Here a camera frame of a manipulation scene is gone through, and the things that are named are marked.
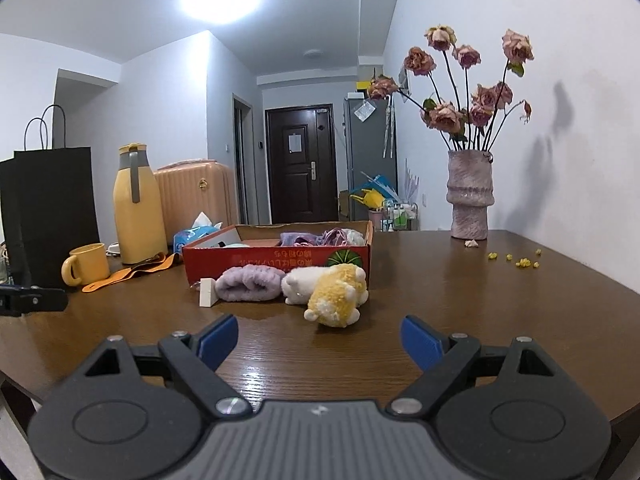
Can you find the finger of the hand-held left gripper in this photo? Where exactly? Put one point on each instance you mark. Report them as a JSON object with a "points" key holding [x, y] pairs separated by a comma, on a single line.
{"points": [[30, 300]]}

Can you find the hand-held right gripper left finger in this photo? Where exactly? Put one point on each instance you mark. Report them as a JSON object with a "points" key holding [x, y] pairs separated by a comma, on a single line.
{"points": [[220, 340]]}

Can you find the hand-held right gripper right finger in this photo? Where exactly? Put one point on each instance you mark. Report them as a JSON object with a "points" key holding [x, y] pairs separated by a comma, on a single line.
{"points": [[420, 342]]}

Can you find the red cardboard box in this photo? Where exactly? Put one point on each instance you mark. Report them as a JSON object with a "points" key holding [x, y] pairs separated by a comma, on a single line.
{"points": [[260, 261]]}

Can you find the yellow plush toy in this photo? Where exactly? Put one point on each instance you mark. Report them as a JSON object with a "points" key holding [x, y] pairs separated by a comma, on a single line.
{"points": [[335, 300]]}

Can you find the purple woven cloth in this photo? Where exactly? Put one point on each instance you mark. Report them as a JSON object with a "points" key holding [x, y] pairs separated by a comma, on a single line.
{"points": [[300, 239]]}

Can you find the white wedge block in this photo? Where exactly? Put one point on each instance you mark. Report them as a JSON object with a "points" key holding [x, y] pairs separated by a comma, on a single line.
{"points": [[207, 292]]}

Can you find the yellow mug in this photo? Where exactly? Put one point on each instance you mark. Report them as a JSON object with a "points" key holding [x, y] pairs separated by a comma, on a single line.
{"points": [[92, 262]]}

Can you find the white flat packet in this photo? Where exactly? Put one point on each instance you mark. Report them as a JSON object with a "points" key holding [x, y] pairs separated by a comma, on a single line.
{"points": [[231, 245]]}

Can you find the white plush toy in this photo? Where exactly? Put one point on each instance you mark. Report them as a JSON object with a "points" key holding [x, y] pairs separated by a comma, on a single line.
{"points": [[300, 282]]}

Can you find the black paper bag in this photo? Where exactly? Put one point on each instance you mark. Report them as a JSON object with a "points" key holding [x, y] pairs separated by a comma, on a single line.
{"points": [[50, 200]]}

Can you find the blue tissue packet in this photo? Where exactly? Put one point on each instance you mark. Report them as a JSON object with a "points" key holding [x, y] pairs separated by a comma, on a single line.
{"points": [[192, 237]]}

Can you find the fallen dried petal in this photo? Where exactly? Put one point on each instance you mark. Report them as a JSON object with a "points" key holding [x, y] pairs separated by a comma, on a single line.
{"points": [[471, 244]]}

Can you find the white fluffy cloth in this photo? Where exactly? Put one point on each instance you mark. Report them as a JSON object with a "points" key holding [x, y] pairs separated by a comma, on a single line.
{"points": [[355, 237]]}

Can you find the scattered yellow petal crumbs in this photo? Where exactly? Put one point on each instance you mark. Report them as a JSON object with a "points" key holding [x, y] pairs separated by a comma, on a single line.
{"points": [[522, 262]]}

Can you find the yellow thermos jug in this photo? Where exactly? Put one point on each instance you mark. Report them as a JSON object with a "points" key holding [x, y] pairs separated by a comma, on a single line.
{"points": [[137, 220]]}

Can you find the beige ribbed suitcase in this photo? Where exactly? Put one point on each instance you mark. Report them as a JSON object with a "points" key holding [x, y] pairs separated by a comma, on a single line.
{"points": [[195, 200]]}

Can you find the yellow watering can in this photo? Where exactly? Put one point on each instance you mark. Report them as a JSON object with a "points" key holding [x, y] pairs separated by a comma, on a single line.
{"points": [[371, 199]]}

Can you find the pink textured vase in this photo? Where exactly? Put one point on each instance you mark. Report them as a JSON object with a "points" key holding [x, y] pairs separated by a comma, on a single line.
{"points": [[470, 195]]}

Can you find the blue folded item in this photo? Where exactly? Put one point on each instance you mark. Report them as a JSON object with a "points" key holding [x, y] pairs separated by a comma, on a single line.
{"points": [[381, 185]]}

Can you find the dark entrance door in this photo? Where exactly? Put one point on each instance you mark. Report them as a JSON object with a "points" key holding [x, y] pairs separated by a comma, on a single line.
{"points": [[300, 185]]}

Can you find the grey fridge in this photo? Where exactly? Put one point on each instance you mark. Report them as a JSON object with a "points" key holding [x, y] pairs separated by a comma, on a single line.
{"points": [[365, 160]]}

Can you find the dried pink roses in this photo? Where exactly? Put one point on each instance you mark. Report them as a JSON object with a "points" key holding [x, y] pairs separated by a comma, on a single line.
{"points": [[445, 115]]}

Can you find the yellow box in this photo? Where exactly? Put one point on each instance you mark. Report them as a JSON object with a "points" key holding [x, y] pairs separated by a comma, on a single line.
{"points": [[364, 86]]}

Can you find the small hallway ceiling light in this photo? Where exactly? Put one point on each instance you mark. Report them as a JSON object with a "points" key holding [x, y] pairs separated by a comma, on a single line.
{"points": [[313, 53]]}

